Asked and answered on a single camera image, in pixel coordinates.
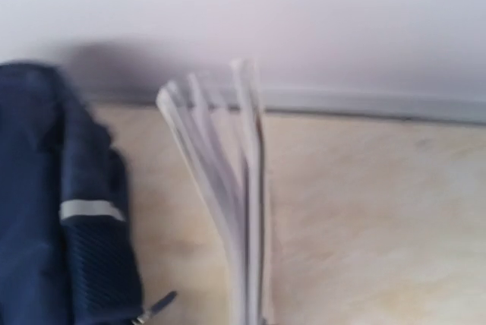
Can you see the navy blue student backpack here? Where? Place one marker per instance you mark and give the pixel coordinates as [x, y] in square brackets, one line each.
[66, 251]

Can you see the colourful comic booklet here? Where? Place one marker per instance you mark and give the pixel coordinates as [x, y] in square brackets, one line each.
[227, 160]

